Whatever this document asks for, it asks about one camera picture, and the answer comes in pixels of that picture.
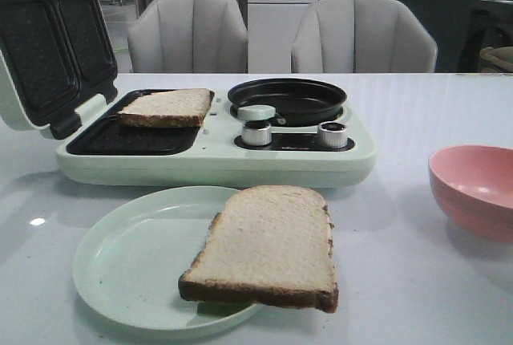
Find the black round frying pan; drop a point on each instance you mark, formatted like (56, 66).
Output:
(300, 102)

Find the right silver control knob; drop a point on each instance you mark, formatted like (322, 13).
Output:
(332, 135)

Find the dark sofa with cushion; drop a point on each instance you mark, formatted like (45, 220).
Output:
(490, 25)

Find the mint green round plate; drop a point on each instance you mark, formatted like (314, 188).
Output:
(128, 265)

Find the white cabinet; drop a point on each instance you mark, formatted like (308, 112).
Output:
(272, 27)

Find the pink plastic bowl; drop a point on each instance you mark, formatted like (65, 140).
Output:
(472, 185)

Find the right grey upholstered chair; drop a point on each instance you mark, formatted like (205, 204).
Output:
(362, 36)

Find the left silver control knob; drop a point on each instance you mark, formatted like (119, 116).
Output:
(256, 133)

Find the mint green sandwich maker lid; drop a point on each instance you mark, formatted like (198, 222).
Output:
(55, 56)

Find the silver control knob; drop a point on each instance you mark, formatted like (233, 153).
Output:
(332, 135)
(256, 133)

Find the mint green breakfast maker base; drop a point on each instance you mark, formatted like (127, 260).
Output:
(103, 152)

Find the left grey upholstered chair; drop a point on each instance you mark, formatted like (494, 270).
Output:
(189, 36)

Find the white bread slice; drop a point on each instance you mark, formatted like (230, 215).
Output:
(270, 244)
(183, 108)

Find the grey upholstered chair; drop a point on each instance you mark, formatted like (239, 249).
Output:
(189, 36)
(362, 36)

